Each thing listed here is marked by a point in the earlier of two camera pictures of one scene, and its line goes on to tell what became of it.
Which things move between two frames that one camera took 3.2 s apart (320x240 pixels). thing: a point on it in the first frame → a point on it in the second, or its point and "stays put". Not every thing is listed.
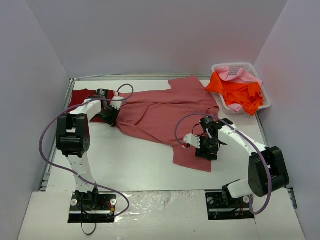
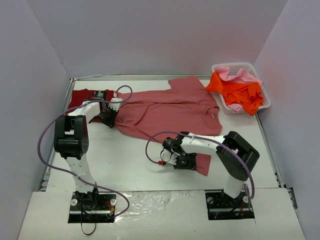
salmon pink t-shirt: x=166 y=116 stays put
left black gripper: x=110 y=119 stays put
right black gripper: x=206 y=153 → x=186 y=163
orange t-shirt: x=248 y=95 stays put
